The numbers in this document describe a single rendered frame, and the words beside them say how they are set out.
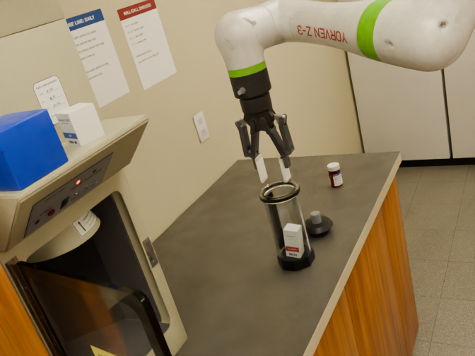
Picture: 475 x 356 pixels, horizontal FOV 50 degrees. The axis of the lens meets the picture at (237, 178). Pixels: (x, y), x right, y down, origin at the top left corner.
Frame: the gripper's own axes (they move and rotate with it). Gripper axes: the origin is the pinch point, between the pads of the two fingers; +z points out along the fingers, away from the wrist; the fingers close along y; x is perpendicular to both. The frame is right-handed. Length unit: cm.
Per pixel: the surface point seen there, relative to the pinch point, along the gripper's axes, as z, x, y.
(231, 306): 28.3, -21.0, -10.0
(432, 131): 92, 246, -9
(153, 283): 11.1, -35.0, -18.1
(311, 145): 60, 156, -61
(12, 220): -25, -66, -7
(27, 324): -10, -71, -6
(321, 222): 24.7, 14.8, 2.9
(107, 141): -28, -46, -4
